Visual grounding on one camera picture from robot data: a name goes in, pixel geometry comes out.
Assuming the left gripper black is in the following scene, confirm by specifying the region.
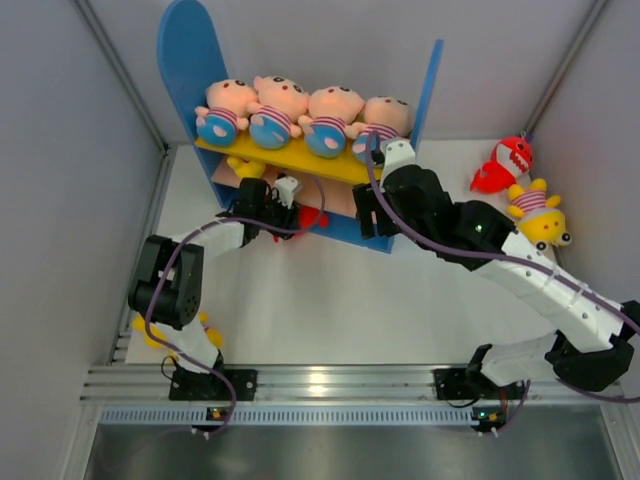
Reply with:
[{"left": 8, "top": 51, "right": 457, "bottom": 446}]
[{"left": 255, "top": 189, "right": 301, "bottom": 240}]

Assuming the red shark plush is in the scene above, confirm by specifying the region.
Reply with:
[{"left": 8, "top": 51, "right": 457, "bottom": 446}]
[
  {"left": 469, "top": 136, "right": 534, "bottom": 194},
  {"left": 272, "top": 205, "right": 329, "bottom": 243}
]

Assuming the boy doll black hair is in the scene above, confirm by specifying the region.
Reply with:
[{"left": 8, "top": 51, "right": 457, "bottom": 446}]
[{"left": 247, "top": 75, "right": 309, "bottom": 150}]

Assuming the boy doll striped shirt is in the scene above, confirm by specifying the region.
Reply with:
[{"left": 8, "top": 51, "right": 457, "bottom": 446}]
[{"left": 298, "top": 86, "right": 365, "bottom": 159}]

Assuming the yellow frog plush striped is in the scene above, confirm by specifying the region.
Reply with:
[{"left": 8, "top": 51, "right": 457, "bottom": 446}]
[{"left": 506, "top": 178, "right": 573, "bottom": 252}]

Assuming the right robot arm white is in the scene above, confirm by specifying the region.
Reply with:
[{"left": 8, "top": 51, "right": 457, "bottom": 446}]
[{"left": 352, "top": 165, "right": 639, "bottom": 397}]

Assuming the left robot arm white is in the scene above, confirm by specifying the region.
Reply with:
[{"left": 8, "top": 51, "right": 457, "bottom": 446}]
[{"left": 128, "top": 175, "right": 301, "bottom": 400}]

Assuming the yellow duck plush on shelf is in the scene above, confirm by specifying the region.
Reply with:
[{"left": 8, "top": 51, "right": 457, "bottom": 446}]
[{"left": 226, "top": 155, "right": 266, "bottom": 179}]

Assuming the boy doll far right shelf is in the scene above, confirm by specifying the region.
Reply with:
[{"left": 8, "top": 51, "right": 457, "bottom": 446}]
[{"left": 352, "top": 96, "right": 415, "bottom": 163}]

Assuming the boy doll shelf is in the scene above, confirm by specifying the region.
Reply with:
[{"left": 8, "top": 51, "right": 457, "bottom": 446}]
[
  {"left": 352, "top": 96, "right": 415, "bottom": 163},
  {"left": 194, "top": 79, "right": 258, "bottom": 147}
]

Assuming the boy doll far left shelf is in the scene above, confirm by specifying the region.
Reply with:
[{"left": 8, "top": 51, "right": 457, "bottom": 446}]
[{"left": 194, "top": 79, "right": 258, "bottom": 147}]

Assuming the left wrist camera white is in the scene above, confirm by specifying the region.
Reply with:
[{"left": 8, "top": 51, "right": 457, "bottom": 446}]
[{"left": 274, "top": 175, "right": 302, "bottom": 209}]

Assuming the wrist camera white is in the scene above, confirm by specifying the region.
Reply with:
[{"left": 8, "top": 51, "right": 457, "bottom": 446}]
[
  {"left": 381, "top": 138, "right": 416, "bottom": 178},
  {"left": 274, "top": 175, "right": 302, "bottom": 209}
]

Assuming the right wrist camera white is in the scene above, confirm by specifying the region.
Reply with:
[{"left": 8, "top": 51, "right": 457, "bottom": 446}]
[{"left": 381, "top": 138, "right": 416, "bottom": 178}]

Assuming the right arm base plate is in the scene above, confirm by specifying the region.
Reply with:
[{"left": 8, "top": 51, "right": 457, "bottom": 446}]
[{"left": 433, "top": 368, "right": 499, "bottom": 401}]

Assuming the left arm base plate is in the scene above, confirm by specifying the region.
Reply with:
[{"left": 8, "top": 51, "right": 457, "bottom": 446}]
[{"left": 169, "top": 368, "right": 258, "bottom": 401}]

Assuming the aluminium rail frame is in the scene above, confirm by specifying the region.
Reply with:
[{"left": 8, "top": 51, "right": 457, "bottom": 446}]
[{"left": 80, "top": 363, "right": 595, "bottom": 430}]

